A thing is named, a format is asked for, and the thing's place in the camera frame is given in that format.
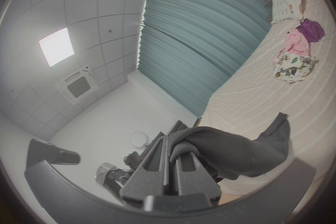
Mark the square ceiling light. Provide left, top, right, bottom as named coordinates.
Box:
left=38, top=28, right=75, bottom=67

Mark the bed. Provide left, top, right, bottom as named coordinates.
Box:
left=201, top=0, right=336, bottom=201

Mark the white printed garment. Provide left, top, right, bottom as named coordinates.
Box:
left=274, top=52, right=317, bottom=84

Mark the blue-green curtain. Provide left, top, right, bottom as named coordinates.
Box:
left=140, top=0, right=272, bottom=61
left=136, top=25, right=252, bottom=118

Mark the white ceiling air vent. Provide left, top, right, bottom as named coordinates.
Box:
left=55, top=64, right=100, bottom=105

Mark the purple garment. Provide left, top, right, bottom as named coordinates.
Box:
left=297, top=19, right=325, bottom=43

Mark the pink garment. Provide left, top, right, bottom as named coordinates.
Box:
left=273, top=28, right=311, bottom=64

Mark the black T-shirt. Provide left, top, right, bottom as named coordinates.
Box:
left=168, top=112, right=291, bottom=181

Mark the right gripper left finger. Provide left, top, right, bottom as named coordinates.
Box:
left=120, top=136, right=169, bottom=198

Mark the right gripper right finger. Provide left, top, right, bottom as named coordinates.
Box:
left=169, top=152, right=221, bottom=196

